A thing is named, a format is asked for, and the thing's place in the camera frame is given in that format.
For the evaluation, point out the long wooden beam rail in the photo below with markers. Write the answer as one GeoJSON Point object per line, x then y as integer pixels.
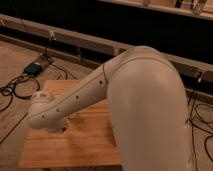
{"type": "Point", "coordinates": [185, 66]}

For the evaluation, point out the wooden table board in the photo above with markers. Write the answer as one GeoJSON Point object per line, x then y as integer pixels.
{"type": "Point", "coordinates": [86, 144]}

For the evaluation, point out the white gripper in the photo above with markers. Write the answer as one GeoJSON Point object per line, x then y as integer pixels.
{"type": "Point", "coordinates": [56, 128]}

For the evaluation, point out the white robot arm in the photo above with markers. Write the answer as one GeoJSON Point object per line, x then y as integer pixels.
{"type": "Point", "coordinates": [148, 109]}

